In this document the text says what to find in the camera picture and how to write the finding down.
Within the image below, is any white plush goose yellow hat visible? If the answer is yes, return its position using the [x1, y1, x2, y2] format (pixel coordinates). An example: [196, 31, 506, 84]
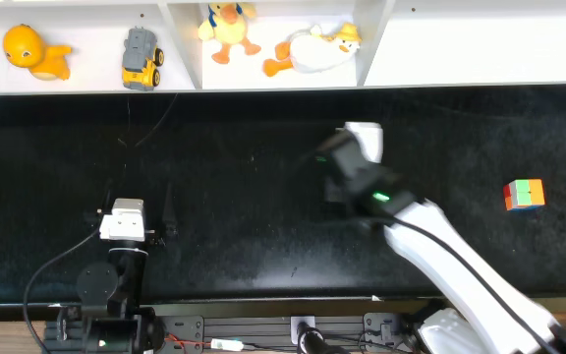
[262, 22, 364, 79]

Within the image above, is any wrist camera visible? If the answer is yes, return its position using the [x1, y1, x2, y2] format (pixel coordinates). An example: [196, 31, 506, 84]
[98, 198, 147, 244]
[343, 121, 385, 165]

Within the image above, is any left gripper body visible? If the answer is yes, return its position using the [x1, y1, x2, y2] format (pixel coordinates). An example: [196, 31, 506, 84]
[142, 221, 169, 248]

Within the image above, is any yellow rubber duck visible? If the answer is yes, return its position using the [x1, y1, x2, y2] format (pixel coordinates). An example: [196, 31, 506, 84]
[2, 23, 75, 83]

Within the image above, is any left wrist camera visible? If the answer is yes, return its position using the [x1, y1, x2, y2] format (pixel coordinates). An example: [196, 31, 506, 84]
[98, 198, 147, 244]

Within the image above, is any mounting rail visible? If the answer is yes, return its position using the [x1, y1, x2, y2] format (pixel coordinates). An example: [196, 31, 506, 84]
[41, 296, 444, 354]

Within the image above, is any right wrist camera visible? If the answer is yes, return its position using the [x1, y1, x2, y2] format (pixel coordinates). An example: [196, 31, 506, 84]
[343, 121, 385, 165]

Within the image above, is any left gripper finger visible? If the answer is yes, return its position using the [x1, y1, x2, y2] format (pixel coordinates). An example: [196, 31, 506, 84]
[162, 182, 181, 238]

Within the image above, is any yellow plush duck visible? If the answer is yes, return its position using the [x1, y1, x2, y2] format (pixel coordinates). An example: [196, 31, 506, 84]
[198, 2, 263, 66]

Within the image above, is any many-coloured puzzle cube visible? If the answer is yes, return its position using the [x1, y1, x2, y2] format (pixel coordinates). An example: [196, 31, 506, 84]
[502, 178, 547, 212]

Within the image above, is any grey and yellow toy truck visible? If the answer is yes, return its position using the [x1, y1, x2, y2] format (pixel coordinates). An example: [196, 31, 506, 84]
[121, 27, 166, 92]

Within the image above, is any white shelf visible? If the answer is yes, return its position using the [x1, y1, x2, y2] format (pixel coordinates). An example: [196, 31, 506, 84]
[0, 0, 566, 95]

